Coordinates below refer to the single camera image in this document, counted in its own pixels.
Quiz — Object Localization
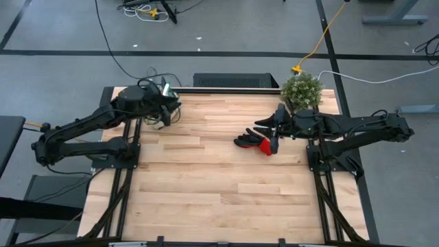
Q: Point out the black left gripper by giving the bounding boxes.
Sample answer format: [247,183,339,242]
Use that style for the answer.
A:
[152,92,181,128]

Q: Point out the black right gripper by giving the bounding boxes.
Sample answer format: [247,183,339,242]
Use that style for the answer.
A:
[254,102,300,156]

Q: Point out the red black gardening gloves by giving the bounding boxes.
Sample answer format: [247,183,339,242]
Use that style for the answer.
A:
[233,128,275,157]

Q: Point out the beige green gardening bag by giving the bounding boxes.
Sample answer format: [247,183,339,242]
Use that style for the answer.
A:
[159,75,182,104]

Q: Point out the potted plant with white flowers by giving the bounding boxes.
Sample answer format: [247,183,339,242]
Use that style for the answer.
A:
[279,71,324,113]

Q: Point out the black perforated case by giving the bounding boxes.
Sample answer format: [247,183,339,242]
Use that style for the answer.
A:
[193,72,281,89]

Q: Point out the grey low cart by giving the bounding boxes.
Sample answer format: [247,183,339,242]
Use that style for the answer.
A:
[6,174,91,245]

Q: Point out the grey desk foot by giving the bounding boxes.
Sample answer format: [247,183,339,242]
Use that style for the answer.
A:
[396,104,439,115]

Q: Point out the black side table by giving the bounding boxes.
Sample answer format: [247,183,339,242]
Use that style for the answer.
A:
[0,115,27,178]

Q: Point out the black beam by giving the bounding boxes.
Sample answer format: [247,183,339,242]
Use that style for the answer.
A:
[0,197,83,221]

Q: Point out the desk with grey legs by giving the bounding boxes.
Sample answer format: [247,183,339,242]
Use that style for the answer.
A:
[358,0,429,25]

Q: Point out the yellow extension cable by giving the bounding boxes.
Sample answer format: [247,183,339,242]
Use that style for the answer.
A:
[291,1,348,75]

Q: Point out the black floor cable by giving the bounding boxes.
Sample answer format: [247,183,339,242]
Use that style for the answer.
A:
[94,0,183,87]

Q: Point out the cable pile with yellow plug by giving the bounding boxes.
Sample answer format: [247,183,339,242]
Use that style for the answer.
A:
[121,0,179,24]

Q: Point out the white floor cable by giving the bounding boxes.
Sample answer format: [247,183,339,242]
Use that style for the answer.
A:
[317,65,439,84]

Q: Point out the black cable bundle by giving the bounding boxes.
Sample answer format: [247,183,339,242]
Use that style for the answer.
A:
[413,33,439,66]

